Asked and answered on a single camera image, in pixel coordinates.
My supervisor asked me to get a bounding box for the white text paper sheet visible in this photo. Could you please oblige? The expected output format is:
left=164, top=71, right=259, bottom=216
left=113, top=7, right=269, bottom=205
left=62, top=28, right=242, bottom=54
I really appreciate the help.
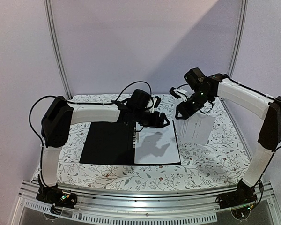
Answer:
left=134, top=122, right=181, bottom=165

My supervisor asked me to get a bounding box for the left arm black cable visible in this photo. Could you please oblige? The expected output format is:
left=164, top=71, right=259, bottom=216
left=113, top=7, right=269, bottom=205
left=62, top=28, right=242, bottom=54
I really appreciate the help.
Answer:
left=28, top=81, right=153, bottom=183

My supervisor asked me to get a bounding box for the right aluminium frame post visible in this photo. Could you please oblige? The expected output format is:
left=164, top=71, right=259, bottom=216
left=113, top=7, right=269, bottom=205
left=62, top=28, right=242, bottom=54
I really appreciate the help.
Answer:
left=223, top=0, right=248, bottom=77

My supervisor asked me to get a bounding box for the perforated white cable tray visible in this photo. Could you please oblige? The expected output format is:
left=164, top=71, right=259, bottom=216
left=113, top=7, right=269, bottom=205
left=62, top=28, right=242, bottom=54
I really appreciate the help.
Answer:
left=19, top=200, right=218, bottom=225

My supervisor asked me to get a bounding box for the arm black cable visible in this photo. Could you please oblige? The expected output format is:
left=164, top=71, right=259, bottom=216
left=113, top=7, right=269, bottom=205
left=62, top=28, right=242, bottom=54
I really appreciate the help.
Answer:
left=222, top=74, right=281, bottom=188
left=28, top=81, right=153, bottom=183

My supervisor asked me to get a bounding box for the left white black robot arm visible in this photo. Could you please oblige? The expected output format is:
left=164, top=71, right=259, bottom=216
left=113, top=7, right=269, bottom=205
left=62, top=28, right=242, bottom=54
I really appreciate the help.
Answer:
left=36, top=94, right=170, bottom=211

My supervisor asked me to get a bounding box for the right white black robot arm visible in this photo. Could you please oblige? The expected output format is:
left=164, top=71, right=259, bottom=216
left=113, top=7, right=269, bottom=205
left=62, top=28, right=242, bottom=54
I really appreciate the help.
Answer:
left=169, top=68, right=281, bottom=211

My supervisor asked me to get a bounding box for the aluminium frame post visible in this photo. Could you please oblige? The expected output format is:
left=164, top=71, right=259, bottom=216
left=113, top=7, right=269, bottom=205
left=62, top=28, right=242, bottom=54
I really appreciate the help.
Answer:
left=223, top=0, right=248, bottom=77
left=44, top=0, right=73, bottom=99

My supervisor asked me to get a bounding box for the black clip folder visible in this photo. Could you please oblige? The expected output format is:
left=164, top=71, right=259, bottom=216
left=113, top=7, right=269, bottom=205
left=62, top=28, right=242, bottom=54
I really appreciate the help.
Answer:
left=79, top=120, right=182, bottom=166

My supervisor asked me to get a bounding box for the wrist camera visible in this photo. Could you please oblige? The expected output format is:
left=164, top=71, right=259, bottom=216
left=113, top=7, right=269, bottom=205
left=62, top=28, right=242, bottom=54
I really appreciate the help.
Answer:
left=126, top=89, right=161, bottom=113
left=169, top=67, right=207, bottom=99

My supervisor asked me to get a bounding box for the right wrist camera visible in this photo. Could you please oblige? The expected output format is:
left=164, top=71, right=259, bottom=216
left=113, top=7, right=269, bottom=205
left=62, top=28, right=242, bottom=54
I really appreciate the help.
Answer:
left=169, top=67, right=207, bottom=99

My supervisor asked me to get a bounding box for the left aluminium frame post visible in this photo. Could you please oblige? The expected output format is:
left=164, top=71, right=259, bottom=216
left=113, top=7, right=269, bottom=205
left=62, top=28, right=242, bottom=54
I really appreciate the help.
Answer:
left=44, top=0, right=73, bottom=99

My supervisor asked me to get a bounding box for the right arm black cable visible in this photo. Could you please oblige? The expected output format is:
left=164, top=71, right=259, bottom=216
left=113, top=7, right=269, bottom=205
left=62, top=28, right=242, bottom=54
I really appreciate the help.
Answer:
left=222, top=74, right=281, bottom=188

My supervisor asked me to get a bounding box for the floral patterned tablecloth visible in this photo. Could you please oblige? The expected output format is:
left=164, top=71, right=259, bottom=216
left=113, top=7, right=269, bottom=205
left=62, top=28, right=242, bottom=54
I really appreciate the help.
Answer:
left=32, top=94, right=260, bottom=193

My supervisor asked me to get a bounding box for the silver folder clip mechanism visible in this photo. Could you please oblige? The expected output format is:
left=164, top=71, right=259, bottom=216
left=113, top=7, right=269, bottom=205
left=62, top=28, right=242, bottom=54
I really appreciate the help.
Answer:
left=133, top=127, right=140, bottom=149

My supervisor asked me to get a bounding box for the aluminium mounting rail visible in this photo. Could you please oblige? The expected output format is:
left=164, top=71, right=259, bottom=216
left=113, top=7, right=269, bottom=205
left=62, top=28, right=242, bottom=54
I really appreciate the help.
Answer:
left=18, top=180, right=275, bottom=211

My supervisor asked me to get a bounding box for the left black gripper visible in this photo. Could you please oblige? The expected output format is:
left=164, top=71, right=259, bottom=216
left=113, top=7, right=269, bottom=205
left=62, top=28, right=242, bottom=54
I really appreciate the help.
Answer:
left=134, top=108, right=170, bottom=128

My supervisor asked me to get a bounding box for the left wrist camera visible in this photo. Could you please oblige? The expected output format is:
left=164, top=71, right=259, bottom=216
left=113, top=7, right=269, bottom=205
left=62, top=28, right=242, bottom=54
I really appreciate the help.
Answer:
left=126, top=89, right=161, bottom=113

